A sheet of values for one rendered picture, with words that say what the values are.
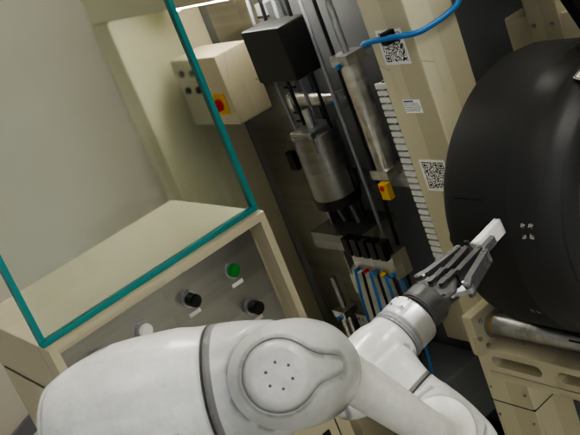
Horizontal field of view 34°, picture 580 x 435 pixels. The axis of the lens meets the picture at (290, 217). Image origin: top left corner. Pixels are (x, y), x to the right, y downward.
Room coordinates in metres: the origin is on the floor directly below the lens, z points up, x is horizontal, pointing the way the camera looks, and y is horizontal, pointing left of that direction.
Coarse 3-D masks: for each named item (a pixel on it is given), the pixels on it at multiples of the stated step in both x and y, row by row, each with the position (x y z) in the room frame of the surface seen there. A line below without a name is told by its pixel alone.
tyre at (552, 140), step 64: (512, 64) 1.69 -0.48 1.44; (576, 64) 1.57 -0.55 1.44; (512, 128) 1.55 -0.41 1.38; (576, 128) 1.48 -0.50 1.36; (448, 192) 1.63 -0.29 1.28; (512, 192) 1.50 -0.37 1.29; (576, 192) 1.45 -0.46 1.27; (512, 256) 1.50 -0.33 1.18; (576, 256) 1.43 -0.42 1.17; (576, 320) 1.47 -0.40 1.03
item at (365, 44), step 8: (456, 0) 1.88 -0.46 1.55; (456, 8) 1.86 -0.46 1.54; (440, 16) 1.84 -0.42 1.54; (448, 16) 1.85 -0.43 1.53; (432, 24) 1.83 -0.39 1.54; (384, 32) 1.87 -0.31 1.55; (392, 32) 1.87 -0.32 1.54; (408, 32) 1.82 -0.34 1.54; (416, 32) 1.81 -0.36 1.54; (424, 32) 1.82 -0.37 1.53; (368, 40) 1.90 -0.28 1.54; (376, 40) 1.88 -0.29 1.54; (384, 40) 1.86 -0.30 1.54; (392, 40) 1.84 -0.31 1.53
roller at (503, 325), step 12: (492, 324) 1.76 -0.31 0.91; (504, 324) 1.74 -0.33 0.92; (516, 324) 1.71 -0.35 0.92; (528, 324) 1.69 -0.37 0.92; (504, 336) 1.74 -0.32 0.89; (516, 336) 1.71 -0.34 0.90; (528, 336) 1.68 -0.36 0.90; (540, 336) 1.65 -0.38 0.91; (552, 336) 1.63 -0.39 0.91; (564, 336) 1.61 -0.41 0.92; (576, 336) 1.59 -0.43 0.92; (564, 348) 1.61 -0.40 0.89; (576, 348) 1.58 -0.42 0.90
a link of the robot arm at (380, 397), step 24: (360, 360) 1.02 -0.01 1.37; (360, 384) 1.01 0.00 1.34; (384, 384) 1.05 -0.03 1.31; (432, 384) 1.25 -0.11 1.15; (360, 408) 1.04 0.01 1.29; (384, 408) 1.04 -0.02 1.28; (408, 408) 1.06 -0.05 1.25; (432, 408) 1.12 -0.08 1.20; (456, 408) 1.19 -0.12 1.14; (408, 432) 1.07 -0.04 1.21; (432, 432) 1.09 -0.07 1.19; (456, 432) 1.13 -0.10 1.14; (480, 432) 1.18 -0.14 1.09
